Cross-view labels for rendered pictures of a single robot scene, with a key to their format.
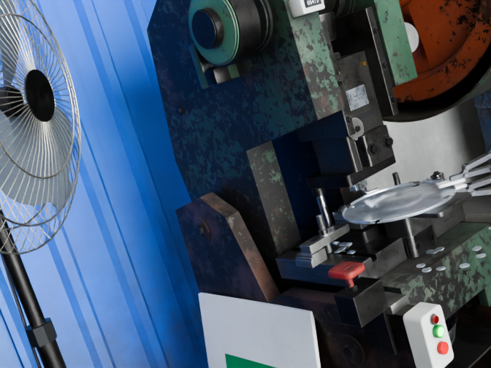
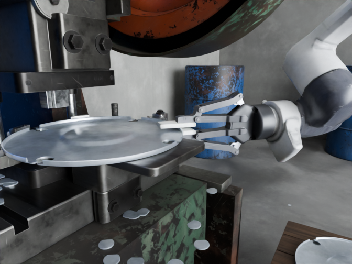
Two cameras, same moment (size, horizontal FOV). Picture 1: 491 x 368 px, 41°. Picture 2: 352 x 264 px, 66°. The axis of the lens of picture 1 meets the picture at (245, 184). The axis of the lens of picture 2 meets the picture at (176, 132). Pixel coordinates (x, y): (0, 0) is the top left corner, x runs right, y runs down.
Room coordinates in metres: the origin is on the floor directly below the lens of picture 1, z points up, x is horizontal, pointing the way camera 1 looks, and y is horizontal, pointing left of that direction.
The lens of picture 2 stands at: (1.12, -0.32, 0.90)
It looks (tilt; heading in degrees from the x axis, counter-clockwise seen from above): 14 degrees down; 339
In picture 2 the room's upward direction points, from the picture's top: straight up
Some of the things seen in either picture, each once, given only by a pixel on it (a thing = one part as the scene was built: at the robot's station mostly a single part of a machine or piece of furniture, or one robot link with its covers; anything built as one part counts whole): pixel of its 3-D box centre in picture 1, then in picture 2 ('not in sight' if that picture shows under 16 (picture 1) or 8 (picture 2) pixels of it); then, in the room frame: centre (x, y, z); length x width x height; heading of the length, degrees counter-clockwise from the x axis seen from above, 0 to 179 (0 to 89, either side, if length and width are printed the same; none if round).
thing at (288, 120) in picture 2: not in sight; (281, 131); (1.56, -0.73, 0.76); 0.13 x 0.05 x 0.12; 178
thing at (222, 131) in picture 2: (486, 180); (217, 132); (1.59, -0.59, 0.77); 0.11 x 0.04 x 0.01; 88
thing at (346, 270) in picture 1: (349, 282); not in sight; (1.32, -0.15, 0.72); 0.07 x 0.06 x 0.08; 36
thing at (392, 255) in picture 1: (371, 238); (62, 175); (1.70, -0.29, 0.68); 0.45 x 0.30 x 0.06; 126
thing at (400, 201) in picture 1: (397, 201); (99, 134); (1.59, -0.36, 0.78); 0.29 x 0.29 x 0.01
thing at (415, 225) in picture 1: (419, 225); (122, 175); (1.56, -0.39, 0.72); 0.25 x 0.14 x 0.14; 36
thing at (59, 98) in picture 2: (358, 181); (56, 97); (1.69, -0.29, 0.84); 0.05 x 0.03 x 0.04; 126
